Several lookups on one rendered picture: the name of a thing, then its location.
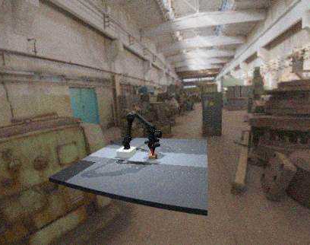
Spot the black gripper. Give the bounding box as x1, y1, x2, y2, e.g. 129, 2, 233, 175
144, 137, 160, 152

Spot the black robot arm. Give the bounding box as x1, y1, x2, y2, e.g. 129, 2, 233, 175
122, 113, 162, 150

